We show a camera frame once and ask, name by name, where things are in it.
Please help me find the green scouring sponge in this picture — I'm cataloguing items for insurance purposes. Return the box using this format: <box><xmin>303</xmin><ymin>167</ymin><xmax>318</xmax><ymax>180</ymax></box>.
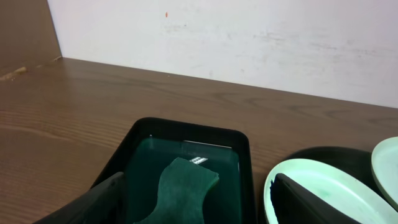
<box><xmin>138</xmin><ymin>157</ymin><xmax>220</xmax><ymax>224</ymax></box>

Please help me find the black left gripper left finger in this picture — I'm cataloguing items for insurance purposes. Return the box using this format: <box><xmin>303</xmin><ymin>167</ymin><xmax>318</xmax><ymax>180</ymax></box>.
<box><xmin>34</xmin><ymin>172</ymin><xmax>125</xmax><ymax>224</ymax></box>

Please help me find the small mint green plate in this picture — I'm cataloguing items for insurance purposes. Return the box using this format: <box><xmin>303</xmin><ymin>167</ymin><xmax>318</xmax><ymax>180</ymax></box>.
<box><xmin>371</xmin><ymin>137</ymin><xmax>398</xmax><ymax>210</ymax></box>

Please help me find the black rectangular water tray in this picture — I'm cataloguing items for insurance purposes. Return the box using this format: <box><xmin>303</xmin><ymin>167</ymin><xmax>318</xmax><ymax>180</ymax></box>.
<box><xmin>94</xmin><ymin>118</ymin><xmax>257</xmax><ymax>223</ymax></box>

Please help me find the large mint green plate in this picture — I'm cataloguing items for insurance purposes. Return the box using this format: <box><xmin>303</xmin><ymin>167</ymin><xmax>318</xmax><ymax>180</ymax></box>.
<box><xmin>263</xmin><ymin>159</ymin><xmax>397</xmax><ymax>223</ymax></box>

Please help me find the round black serving tray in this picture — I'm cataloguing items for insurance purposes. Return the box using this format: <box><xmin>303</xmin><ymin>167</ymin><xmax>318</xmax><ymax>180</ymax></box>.
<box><xmin>257</xmin><ymin>146</ymin><xmax>386</xmax><ymax>224</ymax></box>

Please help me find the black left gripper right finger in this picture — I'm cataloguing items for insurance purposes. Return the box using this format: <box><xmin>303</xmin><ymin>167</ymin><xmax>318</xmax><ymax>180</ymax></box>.
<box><xmin>270</xmin><ymin>173</ymin><xmax>357</xmax><ymax>224</ymax></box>

